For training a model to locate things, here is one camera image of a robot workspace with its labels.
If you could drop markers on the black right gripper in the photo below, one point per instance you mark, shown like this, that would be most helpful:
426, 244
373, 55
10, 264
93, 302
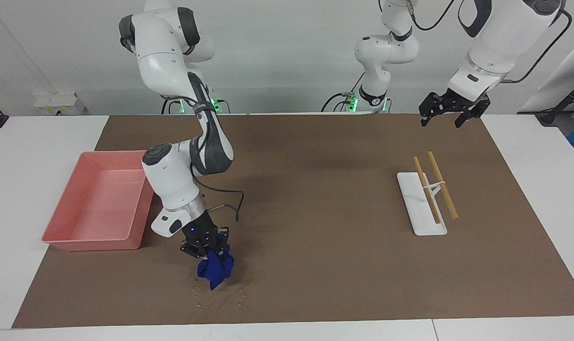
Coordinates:
204, 232

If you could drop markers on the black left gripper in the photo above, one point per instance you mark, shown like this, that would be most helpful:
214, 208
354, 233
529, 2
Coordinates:
457, 102

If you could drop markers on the blue towel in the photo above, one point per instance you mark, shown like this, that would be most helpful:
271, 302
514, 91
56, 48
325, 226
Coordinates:
216, 270

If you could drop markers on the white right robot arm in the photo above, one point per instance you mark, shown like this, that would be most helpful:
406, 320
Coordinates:
164, 57

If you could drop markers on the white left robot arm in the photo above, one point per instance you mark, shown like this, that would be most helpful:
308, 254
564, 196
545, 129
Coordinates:
495, 38

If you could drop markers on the scattered water droplets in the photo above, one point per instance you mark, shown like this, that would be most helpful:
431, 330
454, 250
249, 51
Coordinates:
199, 303

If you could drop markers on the wooden rack rod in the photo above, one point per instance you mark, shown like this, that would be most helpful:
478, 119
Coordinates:
443, 187
426, 189

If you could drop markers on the black stand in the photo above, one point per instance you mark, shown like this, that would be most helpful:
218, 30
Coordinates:
559, 106

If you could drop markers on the white rack with wooden rods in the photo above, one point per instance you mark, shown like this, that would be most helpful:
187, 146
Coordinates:
422, 213

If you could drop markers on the brown table mat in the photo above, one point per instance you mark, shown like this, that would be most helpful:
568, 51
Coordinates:
315, 213

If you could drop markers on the pink plastic bin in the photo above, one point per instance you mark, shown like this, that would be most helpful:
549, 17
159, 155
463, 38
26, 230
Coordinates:
102, 203

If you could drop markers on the white wall socket box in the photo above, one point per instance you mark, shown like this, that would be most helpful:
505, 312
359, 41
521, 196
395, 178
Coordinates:
59, 104

